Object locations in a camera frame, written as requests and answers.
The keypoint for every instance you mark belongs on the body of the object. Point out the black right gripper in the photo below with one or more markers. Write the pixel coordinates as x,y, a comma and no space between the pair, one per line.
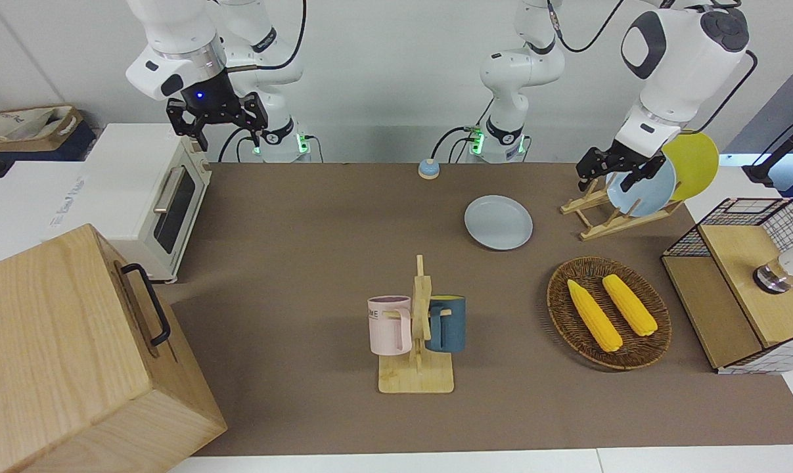
209,105

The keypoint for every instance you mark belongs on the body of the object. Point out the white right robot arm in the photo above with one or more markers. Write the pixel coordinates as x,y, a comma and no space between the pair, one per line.
173,33

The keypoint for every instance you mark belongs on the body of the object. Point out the white cloth bag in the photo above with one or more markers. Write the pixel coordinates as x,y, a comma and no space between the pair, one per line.
15,123

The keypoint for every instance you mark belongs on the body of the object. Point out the brown wicker basket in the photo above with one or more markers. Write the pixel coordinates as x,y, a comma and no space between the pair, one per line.
567,309

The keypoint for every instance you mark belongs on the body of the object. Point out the yellow corn cob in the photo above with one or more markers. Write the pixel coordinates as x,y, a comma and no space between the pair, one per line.
629,305
593,316

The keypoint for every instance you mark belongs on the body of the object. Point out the cardboard box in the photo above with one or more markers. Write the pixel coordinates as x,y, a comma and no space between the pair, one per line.
54,139

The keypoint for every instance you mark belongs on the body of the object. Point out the yellow plate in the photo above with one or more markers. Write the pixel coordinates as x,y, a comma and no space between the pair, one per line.
695,161

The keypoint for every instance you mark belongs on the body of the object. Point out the pink mug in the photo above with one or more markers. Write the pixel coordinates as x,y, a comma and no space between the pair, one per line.
386,328

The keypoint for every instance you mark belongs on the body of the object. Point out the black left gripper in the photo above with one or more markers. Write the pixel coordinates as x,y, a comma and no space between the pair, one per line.
623,161

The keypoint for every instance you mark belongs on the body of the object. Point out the wooden dish rack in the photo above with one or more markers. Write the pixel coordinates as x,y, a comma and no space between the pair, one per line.
606,226

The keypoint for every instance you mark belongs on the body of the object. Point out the white toaster oven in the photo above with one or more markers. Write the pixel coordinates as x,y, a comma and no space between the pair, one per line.
133,177

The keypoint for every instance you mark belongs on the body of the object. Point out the black camera stand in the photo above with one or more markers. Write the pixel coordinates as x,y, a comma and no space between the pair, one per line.
767,167

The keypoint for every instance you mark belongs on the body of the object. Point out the small blue service bell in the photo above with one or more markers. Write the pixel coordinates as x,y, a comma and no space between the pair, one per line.
428,169

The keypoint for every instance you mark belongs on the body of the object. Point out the brown table mat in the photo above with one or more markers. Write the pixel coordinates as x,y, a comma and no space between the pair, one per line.
317,263

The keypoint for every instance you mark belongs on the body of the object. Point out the light blue plate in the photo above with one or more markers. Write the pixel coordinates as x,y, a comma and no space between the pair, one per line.
656,194

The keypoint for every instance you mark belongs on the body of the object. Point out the large wooden box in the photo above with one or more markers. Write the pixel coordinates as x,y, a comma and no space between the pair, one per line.
61,355

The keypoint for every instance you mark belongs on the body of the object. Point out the wooden mug holder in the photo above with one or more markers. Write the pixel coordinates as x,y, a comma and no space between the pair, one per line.
417,378

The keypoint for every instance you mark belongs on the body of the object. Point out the gray round plate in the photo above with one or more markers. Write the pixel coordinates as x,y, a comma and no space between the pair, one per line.
498,222

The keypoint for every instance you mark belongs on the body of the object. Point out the dark blue mug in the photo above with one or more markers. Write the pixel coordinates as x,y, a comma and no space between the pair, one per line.
450,325

